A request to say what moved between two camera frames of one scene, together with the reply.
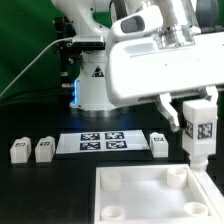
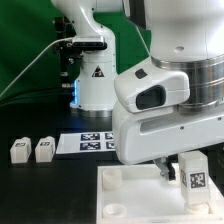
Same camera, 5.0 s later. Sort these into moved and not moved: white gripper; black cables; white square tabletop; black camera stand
Moved: white gripper
Not moved: black camera stand; black cables; white square tabletop
